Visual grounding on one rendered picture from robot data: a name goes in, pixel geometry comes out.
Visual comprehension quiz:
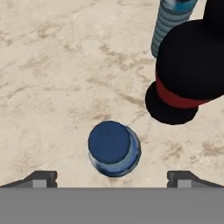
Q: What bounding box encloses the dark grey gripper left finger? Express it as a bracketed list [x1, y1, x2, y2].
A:
[0, 171, 59, 189]

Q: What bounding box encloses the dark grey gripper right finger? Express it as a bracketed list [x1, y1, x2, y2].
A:
[166, 171, 224, 189]

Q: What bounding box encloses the blue-capped clear plastic bottle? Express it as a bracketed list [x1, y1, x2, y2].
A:
[87, 120, 143, 179]

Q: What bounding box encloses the black bottle with red band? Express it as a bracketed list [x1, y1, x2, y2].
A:
[144, 0, 224, 126]

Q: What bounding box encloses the ribbed pale blue plastic bottle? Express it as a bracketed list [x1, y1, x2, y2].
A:
[150, 0, 200, 59]

